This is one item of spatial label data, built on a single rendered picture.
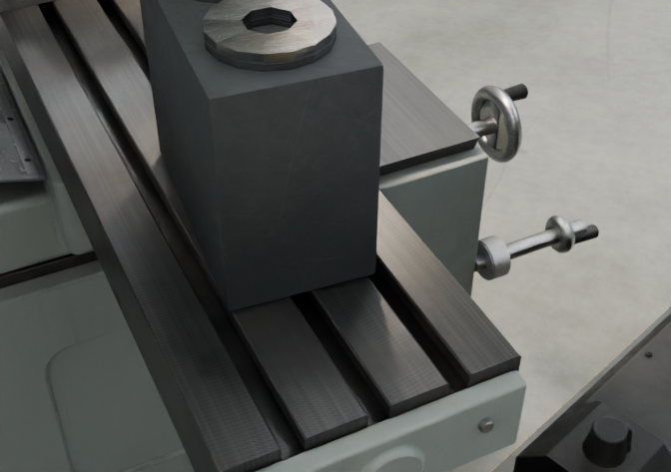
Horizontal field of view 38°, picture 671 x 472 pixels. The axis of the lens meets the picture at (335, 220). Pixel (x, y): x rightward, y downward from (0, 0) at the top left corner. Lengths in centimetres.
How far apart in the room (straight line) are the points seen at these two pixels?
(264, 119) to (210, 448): 21
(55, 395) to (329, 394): 62
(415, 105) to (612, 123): 148
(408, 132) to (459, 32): 184
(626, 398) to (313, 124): 66
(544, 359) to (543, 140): 78
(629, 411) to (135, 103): 65
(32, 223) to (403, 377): 51
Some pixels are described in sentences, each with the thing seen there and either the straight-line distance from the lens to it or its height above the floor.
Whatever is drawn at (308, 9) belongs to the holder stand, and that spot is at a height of 116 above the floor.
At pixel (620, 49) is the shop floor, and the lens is 311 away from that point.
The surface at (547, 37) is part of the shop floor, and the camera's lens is 312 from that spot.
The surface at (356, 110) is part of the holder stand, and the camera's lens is 66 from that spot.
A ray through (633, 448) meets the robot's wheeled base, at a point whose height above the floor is 61.
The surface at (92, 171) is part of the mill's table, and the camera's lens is 89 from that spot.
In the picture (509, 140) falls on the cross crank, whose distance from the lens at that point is 144.
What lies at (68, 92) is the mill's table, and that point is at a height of 96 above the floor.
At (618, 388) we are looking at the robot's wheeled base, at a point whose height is 59.
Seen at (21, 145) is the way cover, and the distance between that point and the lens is 107.
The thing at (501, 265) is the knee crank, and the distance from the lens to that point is 140.
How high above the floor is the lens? 148
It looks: 39 degrees down
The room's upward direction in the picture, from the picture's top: straight up
